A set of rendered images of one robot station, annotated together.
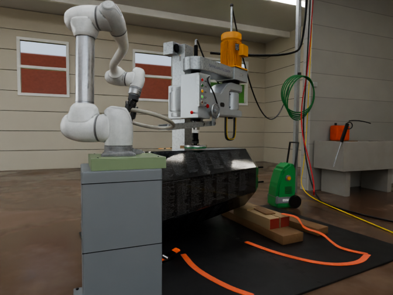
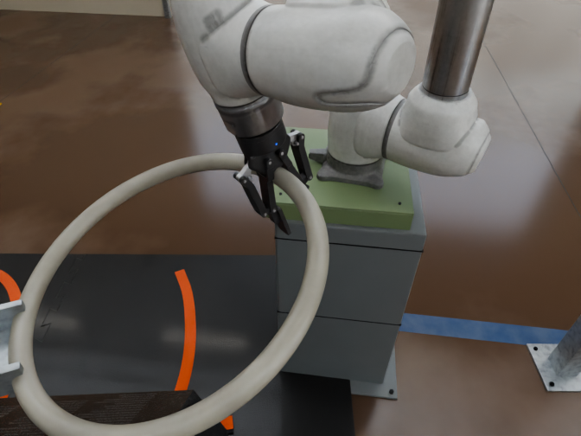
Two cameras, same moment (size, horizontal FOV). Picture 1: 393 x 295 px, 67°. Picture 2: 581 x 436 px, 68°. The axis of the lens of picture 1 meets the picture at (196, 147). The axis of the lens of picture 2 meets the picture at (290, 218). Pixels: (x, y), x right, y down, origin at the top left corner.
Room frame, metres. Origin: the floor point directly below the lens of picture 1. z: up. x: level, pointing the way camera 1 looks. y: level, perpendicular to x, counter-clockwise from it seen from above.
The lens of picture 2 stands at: (2.64, 0.78, 1.57)
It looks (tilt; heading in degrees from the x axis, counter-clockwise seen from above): 42 degrees down; 209
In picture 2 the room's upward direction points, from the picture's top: straight up
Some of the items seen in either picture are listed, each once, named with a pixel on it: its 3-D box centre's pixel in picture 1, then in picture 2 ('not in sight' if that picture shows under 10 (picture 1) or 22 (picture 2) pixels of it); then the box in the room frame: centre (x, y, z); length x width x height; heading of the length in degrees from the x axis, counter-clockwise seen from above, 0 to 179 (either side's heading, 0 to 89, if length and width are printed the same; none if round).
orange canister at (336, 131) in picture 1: (341, 132); not in sight; (5.16, -2.52, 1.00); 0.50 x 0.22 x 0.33; 112
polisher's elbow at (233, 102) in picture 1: (230, 101); not in sight; (3.42, -0.38, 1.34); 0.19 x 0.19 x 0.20
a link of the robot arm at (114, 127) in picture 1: (116, 125); (363, 114); (1.67, 0.45, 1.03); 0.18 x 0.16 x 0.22; 86
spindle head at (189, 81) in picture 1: (200, 99); not in sight; (2.96, -0.04, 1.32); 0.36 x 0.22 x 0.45; 143
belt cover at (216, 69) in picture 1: (216, 73); not in sight; (3.17, -0.20, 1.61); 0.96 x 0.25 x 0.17; 143
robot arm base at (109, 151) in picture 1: (122, 150); (347, 157); (1.68, 0.42, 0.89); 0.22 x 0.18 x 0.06; 105
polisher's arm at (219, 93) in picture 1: (219, 103); not in sight; (3.20, -0.24, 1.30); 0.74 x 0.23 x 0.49; 143
